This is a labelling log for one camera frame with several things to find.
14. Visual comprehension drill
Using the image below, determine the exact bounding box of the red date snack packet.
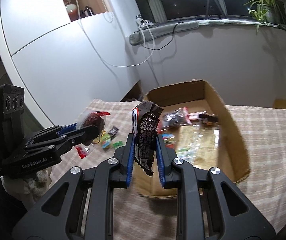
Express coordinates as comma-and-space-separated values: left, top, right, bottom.
76, 111, 110, 146

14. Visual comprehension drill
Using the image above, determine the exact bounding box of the dark chocolate bar wrapper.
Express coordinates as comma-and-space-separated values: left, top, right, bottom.
132, 101, 163, 177

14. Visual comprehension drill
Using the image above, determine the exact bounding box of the white gloved left hand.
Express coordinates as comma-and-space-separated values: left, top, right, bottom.
1, 167, 52, 205

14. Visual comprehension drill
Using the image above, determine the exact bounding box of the green candy wrapper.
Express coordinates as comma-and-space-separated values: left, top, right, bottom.
101, 140, 125, 151

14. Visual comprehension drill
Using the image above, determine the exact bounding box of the red candy wrapper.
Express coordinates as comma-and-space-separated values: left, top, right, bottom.
74, 145, 94, 159

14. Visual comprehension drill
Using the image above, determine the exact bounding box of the small black snack packet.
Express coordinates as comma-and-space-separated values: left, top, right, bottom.
108, 126, 119, 138

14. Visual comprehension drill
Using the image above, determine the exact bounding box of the dark date snack bag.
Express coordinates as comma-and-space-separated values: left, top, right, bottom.
157, 107, 191, 130

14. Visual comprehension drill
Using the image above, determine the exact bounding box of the brown cardboard box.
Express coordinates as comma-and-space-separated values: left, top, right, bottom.
132, 79, 251, 201

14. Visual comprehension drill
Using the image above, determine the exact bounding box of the long brown candy bar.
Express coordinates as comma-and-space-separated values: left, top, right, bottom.
198, 113, 218, 126

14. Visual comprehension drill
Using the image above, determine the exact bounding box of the white cabinet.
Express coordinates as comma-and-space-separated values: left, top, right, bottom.
0, 0, 139, 127

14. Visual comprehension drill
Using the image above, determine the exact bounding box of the plaid beige table cloth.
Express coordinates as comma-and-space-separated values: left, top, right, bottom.
48, 98, 286, 240

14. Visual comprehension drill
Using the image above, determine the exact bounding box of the red white vase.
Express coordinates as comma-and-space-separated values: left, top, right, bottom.
63, 0, 79, 21

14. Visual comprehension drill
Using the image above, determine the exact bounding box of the white power strip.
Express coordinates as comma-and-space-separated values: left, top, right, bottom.
135, 17, 154, 29

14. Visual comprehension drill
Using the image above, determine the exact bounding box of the black tripod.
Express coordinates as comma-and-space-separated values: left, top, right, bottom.
205, 0, 227, 20

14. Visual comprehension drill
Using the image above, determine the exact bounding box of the potted spider plant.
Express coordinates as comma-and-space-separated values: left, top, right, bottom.
244, 0, 286, 35

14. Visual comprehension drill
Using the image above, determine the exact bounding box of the white charging cable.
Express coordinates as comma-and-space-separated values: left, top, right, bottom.
66, 0, 156, 68

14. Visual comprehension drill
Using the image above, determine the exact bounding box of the black power cable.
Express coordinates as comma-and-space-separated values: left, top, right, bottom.
142, 22, 181, 51

